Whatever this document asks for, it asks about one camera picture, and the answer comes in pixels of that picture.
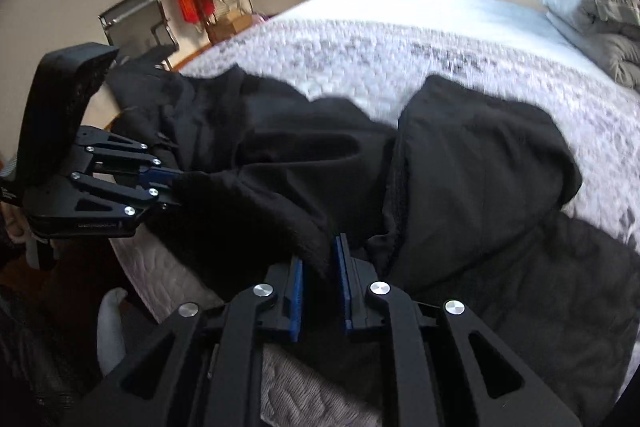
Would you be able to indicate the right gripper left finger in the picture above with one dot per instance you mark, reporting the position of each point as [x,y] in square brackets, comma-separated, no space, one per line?
[201,367]

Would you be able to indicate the black metal frame chair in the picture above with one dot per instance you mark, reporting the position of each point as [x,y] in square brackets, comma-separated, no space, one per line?
[139,27]

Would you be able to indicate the white grey leaf quilt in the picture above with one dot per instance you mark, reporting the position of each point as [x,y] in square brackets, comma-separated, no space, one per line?
[327,48]

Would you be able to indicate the dark grey folded garment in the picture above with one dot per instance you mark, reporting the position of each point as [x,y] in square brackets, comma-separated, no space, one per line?
[561,293]

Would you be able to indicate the black pants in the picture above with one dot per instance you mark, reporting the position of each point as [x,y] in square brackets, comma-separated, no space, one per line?
[463,179]

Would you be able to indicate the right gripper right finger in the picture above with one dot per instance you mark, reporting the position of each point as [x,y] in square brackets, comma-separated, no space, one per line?
[441,365]

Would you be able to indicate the person left hand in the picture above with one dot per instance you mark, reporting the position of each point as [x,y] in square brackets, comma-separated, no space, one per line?
[15,223]

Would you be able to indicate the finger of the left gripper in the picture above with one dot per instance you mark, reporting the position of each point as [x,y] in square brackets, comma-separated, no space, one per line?
[101,152]
[133,193]

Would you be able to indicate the grey folded duvet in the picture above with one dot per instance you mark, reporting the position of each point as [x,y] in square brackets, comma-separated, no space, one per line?
[606,31]

